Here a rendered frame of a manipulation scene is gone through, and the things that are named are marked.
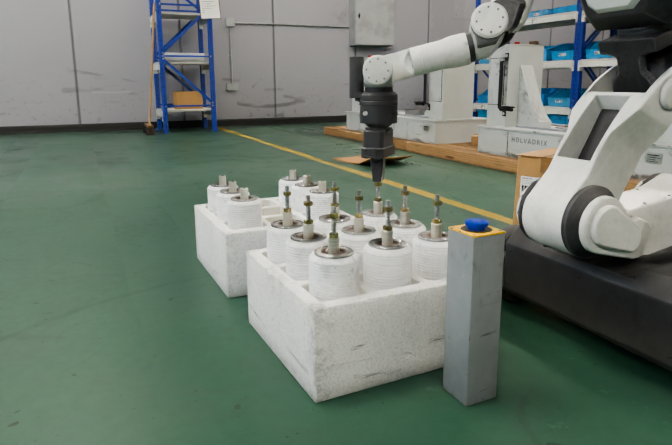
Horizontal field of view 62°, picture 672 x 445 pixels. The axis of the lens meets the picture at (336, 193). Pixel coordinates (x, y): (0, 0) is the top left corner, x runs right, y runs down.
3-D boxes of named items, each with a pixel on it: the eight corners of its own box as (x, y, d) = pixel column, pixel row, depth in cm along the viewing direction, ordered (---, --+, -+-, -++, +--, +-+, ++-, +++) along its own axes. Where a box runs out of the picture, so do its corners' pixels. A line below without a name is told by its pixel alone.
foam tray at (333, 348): (386, 294, 152) (387, 230, 148) (484, 356, 117) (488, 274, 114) (248, 322, 135) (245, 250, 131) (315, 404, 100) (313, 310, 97)
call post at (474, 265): (471, 379, 108) (479, 223, 102) (497, 397, 102) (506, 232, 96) (441, 388, 105) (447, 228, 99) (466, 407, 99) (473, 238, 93)
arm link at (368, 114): (388, 160, 126) (389, 106, 124) (349, 158, 130) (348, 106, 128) (404, 153, 138) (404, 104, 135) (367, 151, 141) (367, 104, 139)
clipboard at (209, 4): (220, 19, 634) (219, -17, 626) (221, 19, 630) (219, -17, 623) (198, 19, 624) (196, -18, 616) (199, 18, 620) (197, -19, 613)
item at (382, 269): (364, 340, 109) (365, 252, 106) (360, 320, 119) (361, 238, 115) (413, 339, 110) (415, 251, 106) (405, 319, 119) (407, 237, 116)
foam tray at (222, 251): (306, 243, 200) (305, 193, 197) (357, 276, 166) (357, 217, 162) (197, 258, 184) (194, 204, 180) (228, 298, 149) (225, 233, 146)
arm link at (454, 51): (426, 79, 132) (509, 59, 129) (424, 68, 122) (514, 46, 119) (417, 36, 133) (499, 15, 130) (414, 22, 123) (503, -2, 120)
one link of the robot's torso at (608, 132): (536, 251, 124) (645, 85, 129) (603, 276, 108) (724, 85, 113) (496, 214, 117) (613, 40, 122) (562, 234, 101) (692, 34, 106)
